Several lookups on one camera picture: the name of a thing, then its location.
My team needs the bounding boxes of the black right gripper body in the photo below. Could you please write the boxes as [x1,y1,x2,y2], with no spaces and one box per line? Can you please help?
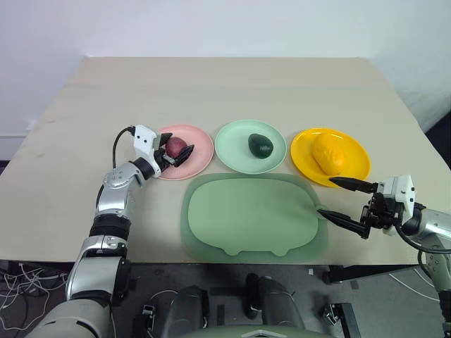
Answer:
[359,192,403,240]

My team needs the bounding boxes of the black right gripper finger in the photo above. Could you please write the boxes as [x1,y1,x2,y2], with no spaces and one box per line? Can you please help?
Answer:
[316,209,371,240]
[328,177,378,194]

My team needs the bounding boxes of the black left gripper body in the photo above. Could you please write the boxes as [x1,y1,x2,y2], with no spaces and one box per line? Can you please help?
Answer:
[152,132,177,173]

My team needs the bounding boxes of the dark red round fruit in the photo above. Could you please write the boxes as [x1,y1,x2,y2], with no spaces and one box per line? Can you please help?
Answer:
[165,137,187,159]

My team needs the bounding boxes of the pink plate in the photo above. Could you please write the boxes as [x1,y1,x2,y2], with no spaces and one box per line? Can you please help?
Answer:
[153,124,215,181]

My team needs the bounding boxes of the light green plate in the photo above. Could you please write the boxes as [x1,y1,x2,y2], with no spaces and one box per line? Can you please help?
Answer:
[214,119,287,175]

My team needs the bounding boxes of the yellow plate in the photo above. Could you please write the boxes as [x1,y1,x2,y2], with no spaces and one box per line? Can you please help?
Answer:
[290,127,371,187]

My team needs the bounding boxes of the yellow mango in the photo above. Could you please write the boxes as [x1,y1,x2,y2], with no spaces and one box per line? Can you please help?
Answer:
[311,134,346,176]

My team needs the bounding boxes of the dark green avocado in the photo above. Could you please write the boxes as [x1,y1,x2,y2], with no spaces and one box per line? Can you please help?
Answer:
[247,133,274,159]

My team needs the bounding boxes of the green silicone mat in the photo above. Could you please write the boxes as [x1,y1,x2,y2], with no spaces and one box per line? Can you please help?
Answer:
[180,172,330,264]

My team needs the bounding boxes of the dark rounded robot leg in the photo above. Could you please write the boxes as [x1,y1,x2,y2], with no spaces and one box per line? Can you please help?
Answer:
[168,284,211,337]
[244,273,306,330]

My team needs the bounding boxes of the grey green robot torso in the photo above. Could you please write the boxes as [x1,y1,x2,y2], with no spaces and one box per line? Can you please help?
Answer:
[183,325,339,338]

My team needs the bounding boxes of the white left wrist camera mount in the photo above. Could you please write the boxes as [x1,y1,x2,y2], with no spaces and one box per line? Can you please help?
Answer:
[132,124,161,176]

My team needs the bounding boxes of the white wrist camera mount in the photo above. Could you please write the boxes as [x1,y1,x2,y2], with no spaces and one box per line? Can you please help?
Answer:
[376,173,417,236]
[132,124,161,176]

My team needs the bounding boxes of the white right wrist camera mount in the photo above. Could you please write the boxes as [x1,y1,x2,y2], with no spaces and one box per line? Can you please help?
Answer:
[376,173,417,236]

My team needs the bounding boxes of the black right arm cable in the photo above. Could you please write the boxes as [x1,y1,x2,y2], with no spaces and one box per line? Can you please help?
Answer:
[393,202,451,282]

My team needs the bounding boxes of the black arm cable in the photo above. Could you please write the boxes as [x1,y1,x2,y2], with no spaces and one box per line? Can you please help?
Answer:
[111,125,137,172]
[393,202,451,282]

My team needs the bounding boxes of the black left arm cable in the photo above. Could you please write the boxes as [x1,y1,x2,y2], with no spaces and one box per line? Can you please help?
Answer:
[111,125,137,172]

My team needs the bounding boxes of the black table leg frame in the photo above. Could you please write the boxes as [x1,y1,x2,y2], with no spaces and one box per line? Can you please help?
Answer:
[322,263,424,285]

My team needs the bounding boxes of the white floor cables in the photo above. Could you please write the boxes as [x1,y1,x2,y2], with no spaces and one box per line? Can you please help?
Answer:
[0,262,71,332]

